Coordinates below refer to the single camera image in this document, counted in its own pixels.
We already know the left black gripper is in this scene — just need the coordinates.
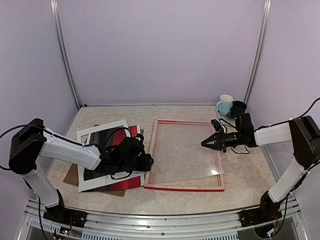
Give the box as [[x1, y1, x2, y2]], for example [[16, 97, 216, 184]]
[[117, 153, 154, 173]]

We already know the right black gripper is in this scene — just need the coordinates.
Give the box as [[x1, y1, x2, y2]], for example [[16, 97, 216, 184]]
[[201, 128, 244, 153]]

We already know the red black photo print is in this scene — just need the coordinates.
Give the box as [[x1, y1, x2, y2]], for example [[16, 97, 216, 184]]
[[76, 119, 145, 193]]

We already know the clear glass sheet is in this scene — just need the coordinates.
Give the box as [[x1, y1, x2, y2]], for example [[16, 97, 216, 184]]
[[150, 120, 224, 184]]

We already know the wooden red picture frame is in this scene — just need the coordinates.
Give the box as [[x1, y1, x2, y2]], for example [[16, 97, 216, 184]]
[[144, 119, 225, 192]]

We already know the white mat board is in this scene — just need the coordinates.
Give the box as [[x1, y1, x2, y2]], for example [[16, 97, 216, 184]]
[[76, 119, 153, 193]]

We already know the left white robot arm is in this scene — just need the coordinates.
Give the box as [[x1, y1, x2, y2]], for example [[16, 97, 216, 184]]
[[8, 118, 154, 223]]

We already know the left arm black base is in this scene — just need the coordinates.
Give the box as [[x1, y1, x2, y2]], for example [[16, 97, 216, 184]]
[[43, 189, 88, 228]]

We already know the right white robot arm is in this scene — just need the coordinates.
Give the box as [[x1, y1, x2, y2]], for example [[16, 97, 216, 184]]
[[201, 112, 320, 203]]

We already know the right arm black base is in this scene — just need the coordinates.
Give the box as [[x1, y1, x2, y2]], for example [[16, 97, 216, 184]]
[[239, 191, 284, 228]]

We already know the white coaster plate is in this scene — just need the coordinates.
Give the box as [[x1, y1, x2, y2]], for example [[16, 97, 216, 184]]
[[216, 107, 235, 124]]

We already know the light blue mug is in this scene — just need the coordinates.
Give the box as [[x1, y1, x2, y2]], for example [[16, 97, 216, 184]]
[[216, 94, 234, 116]]

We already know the dark green mug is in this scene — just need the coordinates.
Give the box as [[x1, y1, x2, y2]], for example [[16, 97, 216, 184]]
[[230, 100, 247, 119]]

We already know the brown backing board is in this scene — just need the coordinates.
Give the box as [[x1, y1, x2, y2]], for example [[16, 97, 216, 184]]
[[63, 125, 145, 197]]

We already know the aluminium front rail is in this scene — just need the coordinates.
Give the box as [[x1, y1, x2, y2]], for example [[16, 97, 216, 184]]
[[17, 197, 308, 240]]

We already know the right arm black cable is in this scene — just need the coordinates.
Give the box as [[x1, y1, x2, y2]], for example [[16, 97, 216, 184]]
[[299, 97, 320, 120]]

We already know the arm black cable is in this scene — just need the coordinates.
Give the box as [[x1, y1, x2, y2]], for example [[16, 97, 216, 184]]
[[0, 124, 46, 171], [299, 97, 320, 120]]

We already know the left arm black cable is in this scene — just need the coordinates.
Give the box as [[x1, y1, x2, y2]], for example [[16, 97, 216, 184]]
[[0, 124, 46, 171]]

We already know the right aluminium corner post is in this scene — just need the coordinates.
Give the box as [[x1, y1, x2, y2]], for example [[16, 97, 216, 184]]
[[244, 0, 272, 106]]

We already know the aluminium corner post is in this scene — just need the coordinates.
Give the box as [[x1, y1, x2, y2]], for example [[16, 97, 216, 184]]
[[244, 0, 272, 106], [50, 0, 82, 110]]

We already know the left aluminium corner post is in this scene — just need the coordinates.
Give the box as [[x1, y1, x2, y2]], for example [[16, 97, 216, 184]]
[[50, 0, 82, 110]]

